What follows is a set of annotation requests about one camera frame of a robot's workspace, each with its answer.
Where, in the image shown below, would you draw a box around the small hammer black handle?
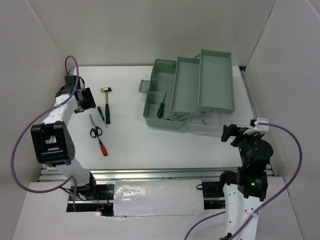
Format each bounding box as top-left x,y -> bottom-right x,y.
100,87 -> 112,125

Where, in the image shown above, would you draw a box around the white foil cover sheet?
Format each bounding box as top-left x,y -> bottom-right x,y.
113,179 -> 205,217

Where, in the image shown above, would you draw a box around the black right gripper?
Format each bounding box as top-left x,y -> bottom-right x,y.
221,122 -> 263,165

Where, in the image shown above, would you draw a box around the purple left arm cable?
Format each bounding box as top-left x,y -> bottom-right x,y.
10,55 -> 81,212

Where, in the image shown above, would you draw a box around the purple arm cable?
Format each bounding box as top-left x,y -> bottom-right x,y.
183,119 -> 303,240
10,55 -> 81,212

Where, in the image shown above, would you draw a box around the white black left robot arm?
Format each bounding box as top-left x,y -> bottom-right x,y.
30,75 -> 99,200

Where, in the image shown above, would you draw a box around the red handled screwdriver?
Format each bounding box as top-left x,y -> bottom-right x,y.
97,137 -> 108,156

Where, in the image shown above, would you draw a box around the green cantilever toolbox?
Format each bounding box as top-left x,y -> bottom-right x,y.
138,49 -> 236,129

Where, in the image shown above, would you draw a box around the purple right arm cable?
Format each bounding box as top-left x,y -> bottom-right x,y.
183,119 -> 303,240

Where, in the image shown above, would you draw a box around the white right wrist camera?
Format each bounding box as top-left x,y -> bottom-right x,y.
243,117 -> 269,136

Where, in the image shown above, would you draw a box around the large green handled screwdriver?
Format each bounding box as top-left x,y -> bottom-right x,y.
157,91 -> 167,119

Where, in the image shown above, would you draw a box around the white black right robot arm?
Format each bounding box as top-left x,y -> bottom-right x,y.
217,124 -> 274,240

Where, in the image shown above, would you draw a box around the black handled scissors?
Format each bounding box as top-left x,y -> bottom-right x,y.
89,114 -> 103,138

